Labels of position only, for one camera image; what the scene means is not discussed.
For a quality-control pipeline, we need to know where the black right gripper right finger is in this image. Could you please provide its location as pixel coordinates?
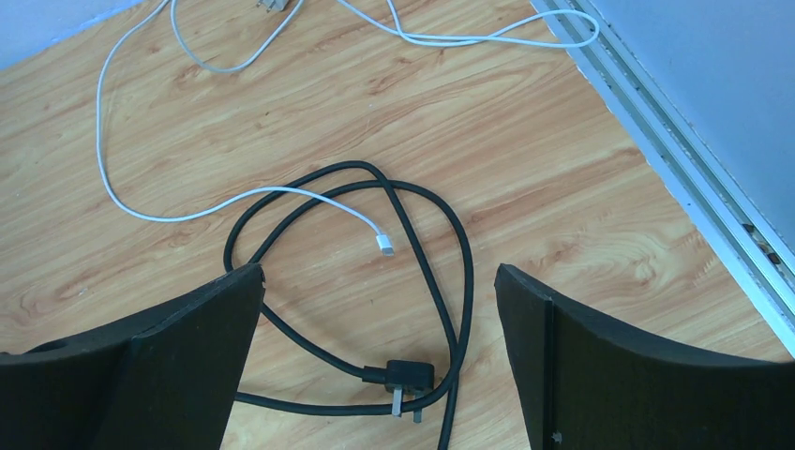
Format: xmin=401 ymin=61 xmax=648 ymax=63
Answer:
xmin=494 ymin=264 xmax=794 ymax=449

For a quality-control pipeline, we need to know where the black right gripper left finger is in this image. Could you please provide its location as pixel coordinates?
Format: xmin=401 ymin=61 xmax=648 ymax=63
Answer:
xmin=1 ymin=263 xmax=265 ymax=449

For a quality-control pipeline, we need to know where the white round plug adapter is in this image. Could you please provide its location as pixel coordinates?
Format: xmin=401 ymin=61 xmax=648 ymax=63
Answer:
xmin=256 ymin=0 xmax=290 ymax=12

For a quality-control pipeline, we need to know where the black power strip cord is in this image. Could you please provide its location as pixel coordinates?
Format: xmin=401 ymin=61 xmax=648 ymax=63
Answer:
xmin=222 ymin=159 xmax=475 ymax=450

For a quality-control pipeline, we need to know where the aluminium frame rail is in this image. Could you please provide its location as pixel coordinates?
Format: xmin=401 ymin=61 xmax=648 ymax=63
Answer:
xmin=532 ymin=1 xmax=794 ymax=353

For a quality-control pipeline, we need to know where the white lightning charging cable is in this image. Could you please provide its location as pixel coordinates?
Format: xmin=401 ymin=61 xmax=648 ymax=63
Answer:
xmin=95 ymin=0 xmax=397 ymax=259

